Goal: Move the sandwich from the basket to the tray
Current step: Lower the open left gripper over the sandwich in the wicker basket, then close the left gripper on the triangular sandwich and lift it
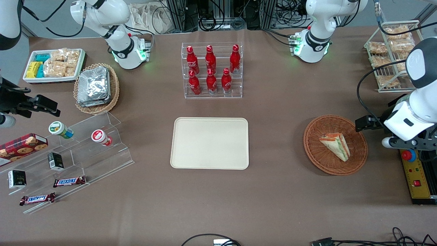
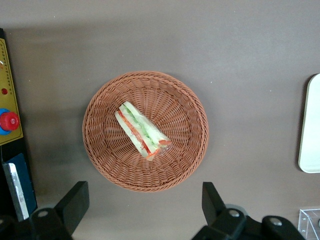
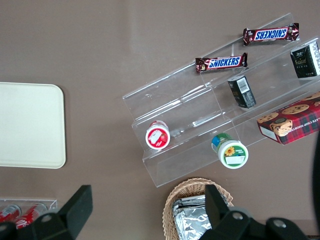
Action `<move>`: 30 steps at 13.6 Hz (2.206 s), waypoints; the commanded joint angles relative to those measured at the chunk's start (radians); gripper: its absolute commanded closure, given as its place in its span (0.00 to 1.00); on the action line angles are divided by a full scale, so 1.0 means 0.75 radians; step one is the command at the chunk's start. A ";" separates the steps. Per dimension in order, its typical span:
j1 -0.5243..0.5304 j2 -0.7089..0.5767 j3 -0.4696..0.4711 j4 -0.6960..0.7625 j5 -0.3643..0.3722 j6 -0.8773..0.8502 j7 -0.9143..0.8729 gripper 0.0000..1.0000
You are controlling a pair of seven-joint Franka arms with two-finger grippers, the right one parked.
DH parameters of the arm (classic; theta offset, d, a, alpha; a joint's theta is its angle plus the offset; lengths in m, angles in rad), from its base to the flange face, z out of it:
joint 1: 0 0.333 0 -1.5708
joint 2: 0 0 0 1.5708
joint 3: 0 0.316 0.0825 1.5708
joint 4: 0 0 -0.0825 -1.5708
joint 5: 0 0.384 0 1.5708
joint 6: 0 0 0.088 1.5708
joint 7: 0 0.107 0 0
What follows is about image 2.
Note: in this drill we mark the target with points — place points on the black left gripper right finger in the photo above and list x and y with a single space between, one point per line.
215 205

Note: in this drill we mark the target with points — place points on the small red indicator light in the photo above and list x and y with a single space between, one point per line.
4 91

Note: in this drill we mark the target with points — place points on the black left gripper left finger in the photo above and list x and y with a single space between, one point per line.
75 202

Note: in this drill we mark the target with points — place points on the cream plastic tray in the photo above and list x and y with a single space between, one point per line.
311 125

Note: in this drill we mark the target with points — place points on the wrapped triangle sandwich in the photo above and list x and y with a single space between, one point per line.
140 127

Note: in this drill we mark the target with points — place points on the brown round wicker basket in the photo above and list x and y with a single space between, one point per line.
175 112

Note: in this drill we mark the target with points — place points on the red emergency stop button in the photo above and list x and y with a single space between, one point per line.
8 121

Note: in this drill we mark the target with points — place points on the silver metal strip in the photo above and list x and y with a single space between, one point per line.
16 190

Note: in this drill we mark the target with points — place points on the clear acrylic box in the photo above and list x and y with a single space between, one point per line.
308 222

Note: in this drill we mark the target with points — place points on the yellow control panel box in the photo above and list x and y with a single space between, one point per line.
13 150

